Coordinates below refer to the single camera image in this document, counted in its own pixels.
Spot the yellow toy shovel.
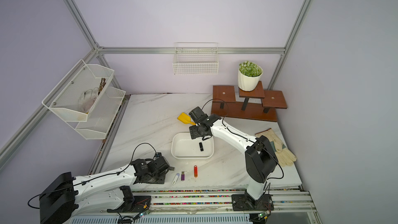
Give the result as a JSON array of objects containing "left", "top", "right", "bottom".
[{"left": 177, "top": 113, "right": 195, "bottom": 125}]

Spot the white pot green plant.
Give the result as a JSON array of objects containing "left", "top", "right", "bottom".
[{"left": 238, "top": 61, "right": 263, "bottom": 91}]

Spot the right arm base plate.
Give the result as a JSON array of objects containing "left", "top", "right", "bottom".
[{"left": 231, "top": 193, "right": 274, "bottom": 211}]

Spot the white wire wall basket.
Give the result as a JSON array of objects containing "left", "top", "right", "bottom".
[{"left": 173, "top": 42, "right": 219, "bottom": 75}]

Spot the white lilac usb drive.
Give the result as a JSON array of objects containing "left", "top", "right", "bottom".
[{"left": 172, "top": 173, "right": 180, "bottom": 185}]

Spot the red usb drive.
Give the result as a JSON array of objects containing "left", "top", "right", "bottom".
[{"left": 194, "top": 166, "right": 198, "bottom": 178}]

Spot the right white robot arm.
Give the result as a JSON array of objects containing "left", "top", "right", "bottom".
[{"left": 189, "top": 107, "right": 278, "bottom": 200}]

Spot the white storage box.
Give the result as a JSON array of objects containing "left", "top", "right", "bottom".
[{"left": 171, "top": 132, "right": 215, "bottom": 160}]

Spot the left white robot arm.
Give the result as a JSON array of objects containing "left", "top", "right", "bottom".
[{"left": 39, "top": 155, "right": 174, "bottom": 224}]

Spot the white mesh two-tier rack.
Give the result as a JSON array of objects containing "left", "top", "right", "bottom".
[{"left": 42, "top": 60, "right": 126, "bottom": 140}]

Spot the beige work glove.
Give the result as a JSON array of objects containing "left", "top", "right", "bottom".
[{"left": 255, "top": 128, "right": 297, "bottom": 167}]

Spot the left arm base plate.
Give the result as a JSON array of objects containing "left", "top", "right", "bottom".
[{"left": 106, "top": 196, "right": 151, "bottom": 214}]

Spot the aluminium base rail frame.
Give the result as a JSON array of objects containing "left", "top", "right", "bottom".
[{"left": 67, "top": 189, "right": 322, "bottom": 224}]

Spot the black capped usb drive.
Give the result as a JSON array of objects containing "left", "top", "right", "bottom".
[{"left": 199, "top": 142, "right": 204, "bottom": 151}]

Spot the clear plastic bag in rack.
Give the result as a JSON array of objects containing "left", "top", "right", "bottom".
[{"left": 78, "top": 88, "right": 99, "bottom": 114}]

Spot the brown wooden step shelf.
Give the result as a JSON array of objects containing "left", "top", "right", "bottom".
[{"left": 211, "top": 81, "right": 288, "bottom": 122}]

